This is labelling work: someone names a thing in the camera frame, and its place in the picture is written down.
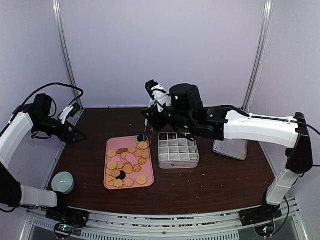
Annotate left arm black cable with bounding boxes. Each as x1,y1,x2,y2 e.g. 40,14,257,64
14,82,85,116

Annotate metal serving tongs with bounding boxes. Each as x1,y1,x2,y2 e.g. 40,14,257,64
142,119,154,145

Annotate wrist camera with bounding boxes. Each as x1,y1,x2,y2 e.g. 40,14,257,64
145,79,172,113
58,102,81,125

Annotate round tan cookie bottom right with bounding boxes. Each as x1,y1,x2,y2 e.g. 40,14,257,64
136,175,148,185

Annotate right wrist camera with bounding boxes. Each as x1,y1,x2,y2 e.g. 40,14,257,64
145,79,172,113

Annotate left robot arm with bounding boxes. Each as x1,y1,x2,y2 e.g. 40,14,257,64
0,103,87,222

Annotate flower shaped tan cookie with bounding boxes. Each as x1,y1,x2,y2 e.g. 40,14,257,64
113,179,124,188

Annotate pink round cookie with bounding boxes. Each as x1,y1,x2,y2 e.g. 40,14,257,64
125,153,136,163

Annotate round tan cookie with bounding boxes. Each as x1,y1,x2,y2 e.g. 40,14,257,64
136,175,148,185
138,141,149,150

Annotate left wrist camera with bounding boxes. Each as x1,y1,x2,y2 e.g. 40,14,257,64
58,102,81,125

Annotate left frame post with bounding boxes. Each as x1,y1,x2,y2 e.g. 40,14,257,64
52,0,77,87

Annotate black sandwich cookie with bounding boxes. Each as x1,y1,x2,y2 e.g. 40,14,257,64
137,134,146,142
116,170,126,180

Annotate frame post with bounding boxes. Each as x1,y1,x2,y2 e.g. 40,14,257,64
52,0,77,87
242,0,274,113

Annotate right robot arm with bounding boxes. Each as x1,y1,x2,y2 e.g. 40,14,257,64
141,105,313,221

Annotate black sandwich cookie lower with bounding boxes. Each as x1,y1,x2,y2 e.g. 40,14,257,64
116,170,126,180

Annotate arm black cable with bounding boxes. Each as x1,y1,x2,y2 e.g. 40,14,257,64
306,123,320,137
14,82,85,116

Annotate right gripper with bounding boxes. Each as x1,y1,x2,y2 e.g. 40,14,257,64
142,102,194,132

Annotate right frame post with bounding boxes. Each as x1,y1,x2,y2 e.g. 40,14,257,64
242,0,274,113

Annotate white divided cookie tin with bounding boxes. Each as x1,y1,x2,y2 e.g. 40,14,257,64
158,132,200,169

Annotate black sandwich cookie top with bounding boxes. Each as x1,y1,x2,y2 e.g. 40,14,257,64
137,134,146,142

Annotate pink plastic tray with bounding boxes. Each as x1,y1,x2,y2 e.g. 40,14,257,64
104,136,155,190

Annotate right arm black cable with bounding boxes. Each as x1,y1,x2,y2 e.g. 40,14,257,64
306,123,320,137

